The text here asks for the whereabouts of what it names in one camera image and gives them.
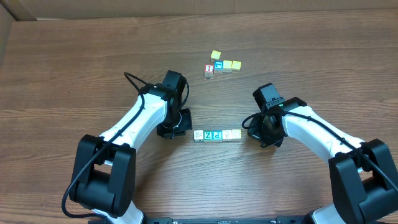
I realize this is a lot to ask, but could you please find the yellow letter K block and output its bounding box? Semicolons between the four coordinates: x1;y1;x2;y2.
231;129;242;141

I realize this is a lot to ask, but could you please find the white ice cream block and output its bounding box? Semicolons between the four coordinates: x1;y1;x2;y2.
222;130;233;142

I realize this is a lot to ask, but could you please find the red letter I block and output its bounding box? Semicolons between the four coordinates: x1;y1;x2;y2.
204;65;214;77

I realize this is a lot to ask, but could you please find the blue letter P block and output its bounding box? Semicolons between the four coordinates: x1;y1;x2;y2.
212;130;223;142

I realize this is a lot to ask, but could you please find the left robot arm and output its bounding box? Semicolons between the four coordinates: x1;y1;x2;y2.
61;70;192;224

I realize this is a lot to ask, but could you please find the blue picture block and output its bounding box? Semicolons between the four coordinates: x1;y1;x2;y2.
214;60;223;73

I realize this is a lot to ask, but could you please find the yellow block right row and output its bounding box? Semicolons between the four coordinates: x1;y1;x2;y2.
231;60;242;73

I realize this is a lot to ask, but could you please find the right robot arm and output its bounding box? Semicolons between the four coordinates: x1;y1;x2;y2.
245;83;397;224

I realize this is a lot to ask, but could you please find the yellow block far top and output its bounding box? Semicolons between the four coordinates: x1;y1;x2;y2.
210;50;221;62

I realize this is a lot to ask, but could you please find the yellow block row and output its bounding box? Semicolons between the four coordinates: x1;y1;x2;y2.
223;60;233;73
231;60;242;73

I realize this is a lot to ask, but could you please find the yellow block middle row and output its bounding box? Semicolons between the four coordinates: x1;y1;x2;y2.
223;60;233;73

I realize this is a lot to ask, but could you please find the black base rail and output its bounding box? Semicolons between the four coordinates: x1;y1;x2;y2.
88;215;365;224

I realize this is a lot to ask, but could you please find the green letter Z block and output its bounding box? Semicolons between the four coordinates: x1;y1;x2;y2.
203;131;213;142

